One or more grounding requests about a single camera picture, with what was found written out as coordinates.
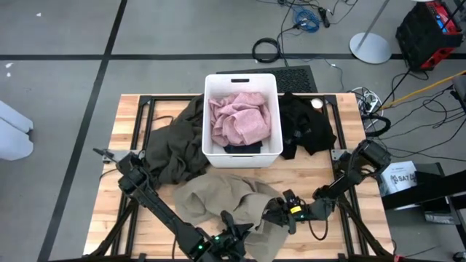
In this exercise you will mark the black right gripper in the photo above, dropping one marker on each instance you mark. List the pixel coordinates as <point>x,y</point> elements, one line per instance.
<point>293,218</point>

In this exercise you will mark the dark olive garment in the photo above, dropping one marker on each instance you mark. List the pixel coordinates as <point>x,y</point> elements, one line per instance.
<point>174,145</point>

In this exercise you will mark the round-based floor stand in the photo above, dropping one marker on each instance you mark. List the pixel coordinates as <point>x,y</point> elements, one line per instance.
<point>370,49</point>

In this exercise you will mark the white power strip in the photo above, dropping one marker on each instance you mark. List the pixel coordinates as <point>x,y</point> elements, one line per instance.
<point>369,106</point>

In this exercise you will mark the large black garment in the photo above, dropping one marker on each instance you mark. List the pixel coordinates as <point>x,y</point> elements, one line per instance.
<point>324,138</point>

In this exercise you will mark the white printed box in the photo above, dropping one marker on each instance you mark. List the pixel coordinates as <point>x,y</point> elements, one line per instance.
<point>397,178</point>

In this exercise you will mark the yellow tape marker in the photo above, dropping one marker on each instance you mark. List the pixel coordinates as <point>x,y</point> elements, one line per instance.
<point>295,210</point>

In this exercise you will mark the black metal table frame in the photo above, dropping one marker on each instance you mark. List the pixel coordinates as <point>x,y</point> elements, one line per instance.
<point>171,97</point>

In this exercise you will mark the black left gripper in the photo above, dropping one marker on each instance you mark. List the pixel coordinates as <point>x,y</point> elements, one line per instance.
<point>231,244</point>

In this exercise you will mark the pink knit sweater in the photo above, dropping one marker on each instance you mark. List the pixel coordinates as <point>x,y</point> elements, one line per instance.
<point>240,120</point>

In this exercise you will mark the black shelf unit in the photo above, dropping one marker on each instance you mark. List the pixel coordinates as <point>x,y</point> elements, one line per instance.
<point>437,185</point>

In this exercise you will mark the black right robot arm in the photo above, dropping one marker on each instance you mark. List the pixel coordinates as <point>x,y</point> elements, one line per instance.
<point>346,182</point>

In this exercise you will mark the red and black case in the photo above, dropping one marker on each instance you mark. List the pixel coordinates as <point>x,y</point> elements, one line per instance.
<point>418,36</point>

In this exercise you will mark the white plastic laundry basket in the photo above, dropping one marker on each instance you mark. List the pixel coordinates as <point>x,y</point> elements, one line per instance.
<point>218,160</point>

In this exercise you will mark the yellow pole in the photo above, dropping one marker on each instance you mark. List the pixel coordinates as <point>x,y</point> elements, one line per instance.
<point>418,92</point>

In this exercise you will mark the black power strip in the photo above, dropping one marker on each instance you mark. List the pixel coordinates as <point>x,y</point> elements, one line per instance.
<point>324,17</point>

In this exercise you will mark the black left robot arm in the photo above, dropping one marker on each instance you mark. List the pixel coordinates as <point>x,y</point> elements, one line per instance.
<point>164,214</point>

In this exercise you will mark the navy blue knit sweater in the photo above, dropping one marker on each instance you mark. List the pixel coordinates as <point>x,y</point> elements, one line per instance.
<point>244,148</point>

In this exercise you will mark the pale grey object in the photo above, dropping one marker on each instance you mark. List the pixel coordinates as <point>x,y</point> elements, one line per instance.
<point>14,138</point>

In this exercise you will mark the black floor vent grate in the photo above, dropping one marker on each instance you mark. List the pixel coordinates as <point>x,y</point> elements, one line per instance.
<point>295,78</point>

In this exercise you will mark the beige trousers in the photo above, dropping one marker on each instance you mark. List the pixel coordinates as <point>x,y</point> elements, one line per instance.
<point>218,196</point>

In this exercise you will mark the small white round ball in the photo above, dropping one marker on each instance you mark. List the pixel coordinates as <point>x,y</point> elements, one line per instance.
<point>317,103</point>

